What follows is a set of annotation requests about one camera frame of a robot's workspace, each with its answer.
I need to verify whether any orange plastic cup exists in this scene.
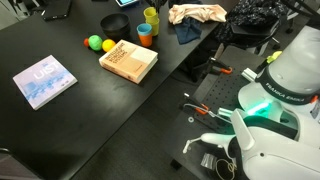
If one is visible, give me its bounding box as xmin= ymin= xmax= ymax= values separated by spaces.
xmin=139 ymin=34 xmax=152 ymax=47

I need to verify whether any light blue plastic cup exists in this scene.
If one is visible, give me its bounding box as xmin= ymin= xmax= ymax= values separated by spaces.
xmin=137 ymin=23 xmax=152 ymax=36

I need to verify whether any yellow plastic cup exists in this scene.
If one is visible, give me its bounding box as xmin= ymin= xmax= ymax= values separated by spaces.
xmin=143 ymin=7 xmax=160 ymax=36

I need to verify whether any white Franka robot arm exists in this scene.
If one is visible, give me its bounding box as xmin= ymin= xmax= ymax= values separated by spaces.
xmin=198 ymin=16 xmax=320 ymax=180

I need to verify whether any orange Intelligent Robotic Systems book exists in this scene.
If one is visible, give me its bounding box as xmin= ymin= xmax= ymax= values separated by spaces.
xmin=99 ymin=40 xmax=158 ymax=84

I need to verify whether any black orange clamp near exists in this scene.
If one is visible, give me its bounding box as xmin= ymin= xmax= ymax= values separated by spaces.
xmin=183 ymin=93 xmax=209 ymax=115

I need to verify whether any black orange clamp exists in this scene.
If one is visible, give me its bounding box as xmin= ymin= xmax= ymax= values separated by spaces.
xmin=183 ymin=93 xmax=209 ymax=115
xmin=209 ymin=57 xmax=233 ymax=74

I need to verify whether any black orange clamp far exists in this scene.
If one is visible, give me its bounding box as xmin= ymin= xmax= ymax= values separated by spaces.
xmin=209 ymin=57 xmax=233 ymax=74

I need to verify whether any black perforated mounting board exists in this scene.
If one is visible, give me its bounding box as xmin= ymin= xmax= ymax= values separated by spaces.
xmin=194 ymin=74 xmax=249 ymax=134

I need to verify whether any dark blue cloth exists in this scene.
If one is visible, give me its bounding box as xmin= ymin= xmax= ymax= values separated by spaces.
xmin=174 ymin=18 xmax=202 ymax=45

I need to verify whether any yellow ball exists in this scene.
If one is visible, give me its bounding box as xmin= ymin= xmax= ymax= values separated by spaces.
xmin=102 ymin=39 xmax=116 ymax=52

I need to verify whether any black bowl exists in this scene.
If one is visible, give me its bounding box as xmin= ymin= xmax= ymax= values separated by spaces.
xmin=100 ymin=13 xmax=131 ymax=39

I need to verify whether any peach pink cloth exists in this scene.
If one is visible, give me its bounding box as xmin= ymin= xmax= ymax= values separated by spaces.
xmin=168 ymin=4 xmax=227 ymax=25

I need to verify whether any green ball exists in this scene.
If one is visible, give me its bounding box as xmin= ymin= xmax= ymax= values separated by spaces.
xmin=88 ymin=35 xmax=102 ymax=51

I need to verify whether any small orange ball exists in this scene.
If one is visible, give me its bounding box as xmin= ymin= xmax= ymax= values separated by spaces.
xmin=83 ymin=38 xmax=89 ymax=47

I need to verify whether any white tablet with screen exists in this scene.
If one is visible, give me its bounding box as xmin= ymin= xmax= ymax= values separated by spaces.
xmin=115 ymin=0 xmax=139 ymax=7

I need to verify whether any light blue UIST book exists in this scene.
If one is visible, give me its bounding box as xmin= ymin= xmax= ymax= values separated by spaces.
xmin=13 ymin=55 xmax=77 ymax=110

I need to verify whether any black notebook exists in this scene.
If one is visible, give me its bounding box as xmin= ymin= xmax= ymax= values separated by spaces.
xmin=41 ymin=0 xmax=72 ymax=21

